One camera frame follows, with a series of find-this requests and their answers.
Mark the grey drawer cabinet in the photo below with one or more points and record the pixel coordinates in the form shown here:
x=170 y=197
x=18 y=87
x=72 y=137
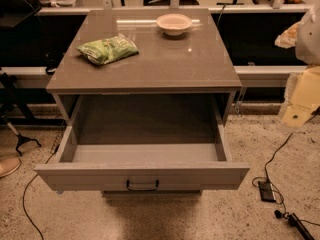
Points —
x=195 y=63

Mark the grey top drawer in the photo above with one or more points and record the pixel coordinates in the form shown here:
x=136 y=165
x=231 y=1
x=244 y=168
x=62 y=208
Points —
x=175 y=139

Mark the black power strip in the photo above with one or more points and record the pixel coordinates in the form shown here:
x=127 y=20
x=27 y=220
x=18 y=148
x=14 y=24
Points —
x=294 y=221

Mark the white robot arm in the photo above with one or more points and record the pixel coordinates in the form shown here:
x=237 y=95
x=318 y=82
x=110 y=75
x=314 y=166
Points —
x=307 y=47

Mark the white bowl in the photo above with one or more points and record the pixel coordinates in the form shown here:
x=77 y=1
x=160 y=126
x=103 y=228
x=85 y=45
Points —
x=174 y=24

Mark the green chip bag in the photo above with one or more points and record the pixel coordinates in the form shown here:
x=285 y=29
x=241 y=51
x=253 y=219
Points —
x=108 y=50

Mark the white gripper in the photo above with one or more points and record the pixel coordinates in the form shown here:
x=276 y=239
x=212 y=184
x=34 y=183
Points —
x=309 y=40

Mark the black power adapter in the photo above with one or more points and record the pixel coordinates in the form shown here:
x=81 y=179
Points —
x=266 y=192

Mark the black office chair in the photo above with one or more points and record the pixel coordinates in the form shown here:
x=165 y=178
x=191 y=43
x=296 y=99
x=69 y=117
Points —
x=14 y=12

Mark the black top drawer handle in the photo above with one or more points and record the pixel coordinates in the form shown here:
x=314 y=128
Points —
x=142 y=187

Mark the black tripod stand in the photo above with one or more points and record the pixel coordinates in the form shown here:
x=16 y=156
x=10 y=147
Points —
x=8 y=107

